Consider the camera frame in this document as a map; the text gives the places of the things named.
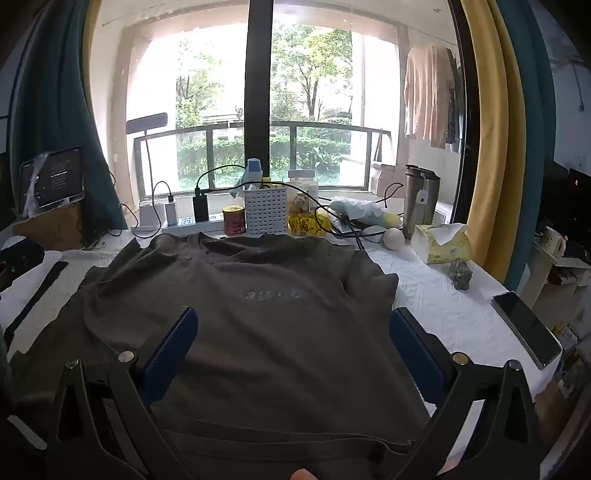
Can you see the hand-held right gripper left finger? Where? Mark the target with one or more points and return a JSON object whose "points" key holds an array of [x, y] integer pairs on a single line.
{"points": [[171, 341]]}

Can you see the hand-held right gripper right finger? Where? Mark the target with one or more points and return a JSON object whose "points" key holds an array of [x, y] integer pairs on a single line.
{"points": [[415, 346]]}

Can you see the dark grey t-shirt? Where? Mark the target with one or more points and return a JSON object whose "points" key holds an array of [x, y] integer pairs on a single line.
{"points": [[277, 332]]}

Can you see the white textured table cover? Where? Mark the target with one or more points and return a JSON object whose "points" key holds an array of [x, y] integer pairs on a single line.
{"points": [[443, 295]]}

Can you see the green figurine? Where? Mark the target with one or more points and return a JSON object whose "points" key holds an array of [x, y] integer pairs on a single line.
{"points": [[461, 274]]}

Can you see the yellow tissue box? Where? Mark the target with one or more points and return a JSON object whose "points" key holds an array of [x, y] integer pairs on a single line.
{"points": [[443, 251]]}

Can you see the white ball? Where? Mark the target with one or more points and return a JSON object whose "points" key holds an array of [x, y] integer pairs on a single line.
{"points": [[394, 240]]}

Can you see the black smartphone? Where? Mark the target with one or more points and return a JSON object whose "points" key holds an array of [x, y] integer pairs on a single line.
{"points": [[526, 330]]}

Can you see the white power strip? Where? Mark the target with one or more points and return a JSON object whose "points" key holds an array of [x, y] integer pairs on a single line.
{"points": [[184, 223]]}

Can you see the white charger block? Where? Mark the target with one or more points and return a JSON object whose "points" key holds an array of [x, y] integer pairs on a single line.
{"points": [[171, 212]]}

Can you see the red and yellow can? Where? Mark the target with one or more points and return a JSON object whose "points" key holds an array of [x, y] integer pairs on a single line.
{"points": [[233, 221]]}

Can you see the black charger block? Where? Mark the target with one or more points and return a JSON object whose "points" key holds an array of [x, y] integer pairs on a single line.
{"points": [[201, 207]]}

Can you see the steel thermos bottle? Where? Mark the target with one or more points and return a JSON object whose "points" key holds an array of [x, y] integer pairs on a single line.
{"points": [[413, 203], [432, 194]]}

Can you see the pale blue plastic bag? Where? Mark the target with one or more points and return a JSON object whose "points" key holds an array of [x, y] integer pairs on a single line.
{"points": [[358, 207]]}

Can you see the white perforated basket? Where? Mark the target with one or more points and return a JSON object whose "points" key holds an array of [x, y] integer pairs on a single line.
{"points": [[265, 212]]}

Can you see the brown cardboard box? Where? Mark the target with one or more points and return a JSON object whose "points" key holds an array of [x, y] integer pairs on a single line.
{"points": [[51, 226]]}

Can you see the dark bulky object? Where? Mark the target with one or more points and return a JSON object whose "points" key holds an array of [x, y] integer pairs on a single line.
{"points": [[18, 261]]}

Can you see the blue bottle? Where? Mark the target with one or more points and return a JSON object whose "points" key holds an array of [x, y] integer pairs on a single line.
{"points": [[254, 168]]}

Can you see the black tablet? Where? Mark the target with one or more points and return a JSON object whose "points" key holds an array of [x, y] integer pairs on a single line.
{"points": [[55, 177]]}

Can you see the white lidded jar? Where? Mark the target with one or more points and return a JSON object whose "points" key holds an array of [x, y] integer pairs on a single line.
{"points": [[302, 177]]}

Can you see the black monitor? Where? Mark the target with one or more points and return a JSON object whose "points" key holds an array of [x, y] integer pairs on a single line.
{"points": [[572, 203]]}

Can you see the white desk lamp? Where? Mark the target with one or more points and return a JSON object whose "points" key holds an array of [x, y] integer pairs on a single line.
{"points": [[147, 123]]}

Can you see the yellow curtain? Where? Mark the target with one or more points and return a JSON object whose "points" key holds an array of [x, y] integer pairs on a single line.
{"points": [[494, 138]]}

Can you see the teal hanging garment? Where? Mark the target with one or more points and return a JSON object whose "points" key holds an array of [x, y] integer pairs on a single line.
{"points": [[455, 120]]}

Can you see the teal curtain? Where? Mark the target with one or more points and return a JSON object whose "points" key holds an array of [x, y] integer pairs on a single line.
{"points": [[69, 92], [531, 138]]}

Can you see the balcony railing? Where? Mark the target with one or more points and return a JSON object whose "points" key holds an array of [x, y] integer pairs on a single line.
{"points": [[323, 125]]}

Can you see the beige hanging shirt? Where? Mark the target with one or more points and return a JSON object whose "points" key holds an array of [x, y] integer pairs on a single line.
{"points": [[427, 92]]}

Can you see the black window post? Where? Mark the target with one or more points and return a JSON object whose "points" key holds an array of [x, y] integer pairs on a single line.
{"points": [[258, 92]]}

